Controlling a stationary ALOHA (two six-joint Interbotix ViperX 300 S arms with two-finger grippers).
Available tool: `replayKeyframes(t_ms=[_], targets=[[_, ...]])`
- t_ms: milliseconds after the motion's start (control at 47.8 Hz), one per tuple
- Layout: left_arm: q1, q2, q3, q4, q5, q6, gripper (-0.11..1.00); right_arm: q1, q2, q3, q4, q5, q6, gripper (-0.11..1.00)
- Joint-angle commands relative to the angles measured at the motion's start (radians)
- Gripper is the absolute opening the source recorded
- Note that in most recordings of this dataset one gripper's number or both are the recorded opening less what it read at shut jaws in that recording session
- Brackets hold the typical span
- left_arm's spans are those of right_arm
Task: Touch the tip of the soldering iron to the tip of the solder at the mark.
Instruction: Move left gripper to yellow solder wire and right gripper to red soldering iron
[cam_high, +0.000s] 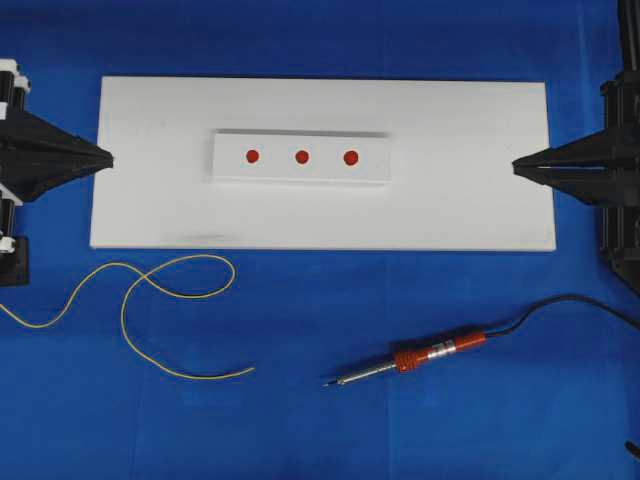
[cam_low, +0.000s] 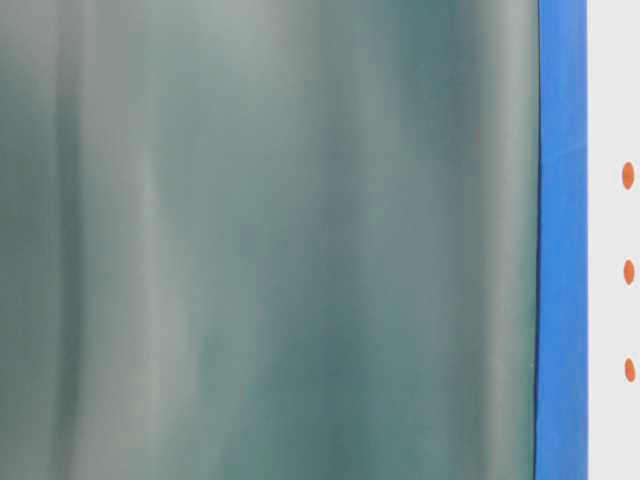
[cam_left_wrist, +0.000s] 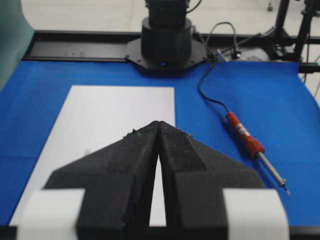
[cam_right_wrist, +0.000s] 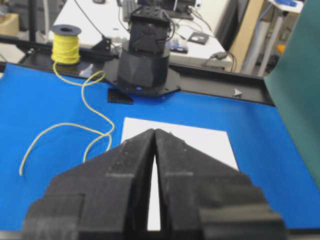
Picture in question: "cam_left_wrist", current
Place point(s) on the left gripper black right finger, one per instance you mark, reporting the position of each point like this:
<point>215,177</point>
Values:
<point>193,177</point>

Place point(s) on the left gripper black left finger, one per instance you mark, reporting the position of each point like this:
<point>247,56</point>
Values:
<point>118,181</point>

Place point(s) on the red handled soldering iron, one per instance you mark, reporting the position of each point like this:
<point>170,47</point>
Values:
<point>254,148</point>

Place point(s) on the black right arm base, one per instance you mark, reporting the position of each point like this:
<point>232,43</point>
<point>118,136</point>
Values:
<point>166,43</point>

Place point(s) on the blue table cloth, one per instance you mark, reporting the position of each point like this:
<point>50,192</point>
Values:
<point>269,99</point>

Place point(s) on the green backdrop sheet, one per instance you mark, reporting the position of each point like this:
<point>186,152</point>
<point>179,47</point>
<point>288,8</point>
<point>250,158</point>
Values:
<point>15,37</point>

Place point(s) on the black aluminium frame rail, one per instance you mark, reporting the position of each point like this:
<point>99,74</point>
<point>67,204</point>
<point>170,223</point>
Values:
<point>97,46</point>

